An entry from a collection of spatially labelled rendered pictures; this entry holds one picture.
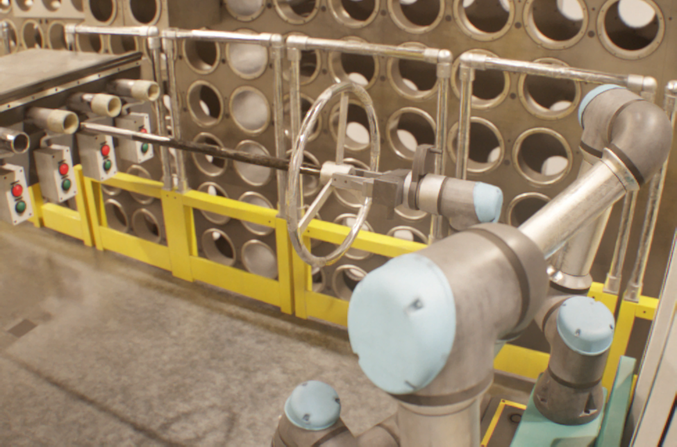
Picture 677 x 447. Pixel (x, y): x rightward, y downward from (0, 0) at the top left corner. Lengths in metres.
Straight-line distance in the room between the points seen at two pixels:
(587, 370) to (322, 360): 1.09
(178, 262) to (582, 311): 1.75
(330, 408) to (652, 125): 0.71
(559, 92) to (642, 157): 2.07
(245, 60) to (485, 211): 2.24
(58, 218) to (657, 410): 2.75
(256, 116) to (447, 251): 2.79
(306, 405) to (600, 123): 0.73
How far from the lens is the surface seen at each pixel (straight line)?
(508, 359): 2.09
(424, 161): 1.20
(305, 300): 2.30
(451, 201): 1.19
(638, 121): 1.16
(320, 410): 0.91
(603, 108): 1.23
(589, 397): 1.36
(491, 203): 1.17
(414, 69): 3.35
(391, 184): 1.19
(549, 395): 1.35
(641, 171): 1.13
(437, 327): 0.55
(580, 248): 1.32
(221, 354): 2.22
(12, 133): 1.75
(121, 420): 2.04
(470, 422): 0.66
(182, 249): 2.57
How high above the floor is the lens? 1.37
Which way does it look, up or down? 24 degrees down
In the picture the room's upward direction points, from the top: straight up
